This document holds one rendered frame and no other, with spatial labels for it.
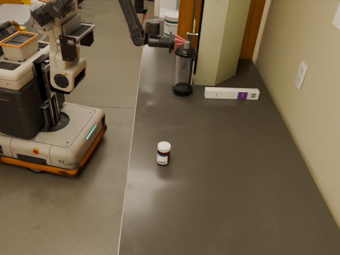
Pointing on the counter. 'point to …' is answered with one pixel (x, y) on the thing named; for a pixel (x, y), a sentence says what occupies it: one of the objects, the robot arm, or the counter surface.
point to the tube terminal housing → (220, 40)
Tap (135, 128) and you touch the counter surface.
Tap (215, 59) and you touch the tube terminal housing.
